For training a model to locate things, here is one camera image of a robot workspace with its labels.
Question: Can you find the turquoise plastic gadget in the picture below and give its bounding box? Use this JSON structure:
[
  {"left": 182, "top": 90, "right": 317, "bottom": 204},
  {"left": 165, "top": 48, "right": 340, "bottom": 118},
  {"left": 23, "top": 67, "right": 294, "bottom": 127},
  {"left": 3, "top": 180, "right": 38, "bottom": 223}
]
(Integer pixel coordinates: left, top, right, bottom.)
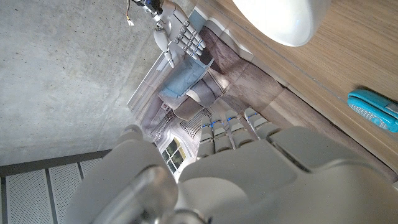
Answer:
[{"left": 346, "top": 89, "right": 398, "bottom": 134}]

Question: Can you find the white bowl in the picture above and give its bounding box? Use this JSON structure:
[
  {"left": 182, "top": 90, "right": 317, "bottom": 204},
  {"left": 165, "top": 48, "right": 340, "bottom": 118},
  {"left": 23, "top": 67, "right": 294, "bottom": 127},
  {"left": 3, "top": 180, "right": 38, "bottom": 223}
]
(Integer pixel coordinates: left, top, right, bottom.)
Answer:
[{"left": 231, "top": 0, "right": 332, "bottom": 48}]

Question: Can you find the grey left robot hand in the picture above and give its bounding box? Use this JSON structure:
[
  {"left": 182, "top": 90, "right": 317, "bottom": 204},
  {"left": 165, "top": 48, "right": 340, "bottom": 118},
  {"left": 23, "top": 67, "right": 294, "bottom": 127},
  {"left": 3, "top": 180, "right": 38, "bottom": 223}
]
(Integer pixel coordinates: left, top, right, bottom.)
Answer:
[{"left": 63, "top": 107, "right": 398, "bottom": 224}]

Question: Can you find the yellow cable tag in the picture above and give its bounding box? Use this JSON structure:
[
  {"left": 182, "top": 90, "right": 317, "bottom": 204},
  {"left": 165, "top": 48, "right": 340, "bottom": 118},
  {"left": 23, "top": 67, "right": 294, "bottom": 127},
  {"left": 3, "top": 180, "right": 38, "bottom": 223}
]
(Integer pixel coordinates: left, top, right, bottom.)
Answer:
[{"left": 125, "top": 0, "right": 136, "bottom": 27}]

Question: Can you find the printed living room backdrop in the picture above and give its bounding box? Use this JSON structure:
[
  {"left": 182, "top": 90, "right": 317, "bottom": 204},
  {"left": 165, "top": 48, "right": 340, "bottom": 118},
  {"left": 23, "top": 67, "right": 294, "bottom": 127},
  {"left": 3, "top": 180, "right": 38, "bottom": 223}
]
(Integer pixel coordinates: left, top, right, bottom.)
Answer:
[{"left": 126, "top": 6, "right": 398, "bottom": 184}]

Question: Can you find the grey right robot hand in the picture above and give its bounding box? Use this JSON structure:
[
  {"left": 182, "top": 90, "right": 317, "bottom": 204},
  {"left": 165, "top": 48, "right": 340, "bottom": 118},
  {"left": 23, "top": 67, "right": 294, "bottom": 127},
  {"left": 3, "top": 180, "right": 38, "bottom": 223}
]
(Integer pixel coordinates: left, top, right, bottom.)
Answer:
[{"left": 154, "top": 0, "right": 207, "bottom": 69}]

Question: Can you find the grey perforated panel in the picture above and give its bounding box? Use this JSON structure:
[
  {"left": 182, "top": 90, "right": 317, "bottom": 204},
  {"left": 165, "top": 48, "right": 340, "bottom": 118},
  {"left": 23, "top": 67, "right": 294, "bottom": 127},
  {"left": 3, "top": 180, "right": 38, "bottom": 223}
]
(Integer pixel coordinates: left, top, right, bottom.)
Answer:
[{"left": 0, "top": 149, "right": 113, "bottom": 224}]

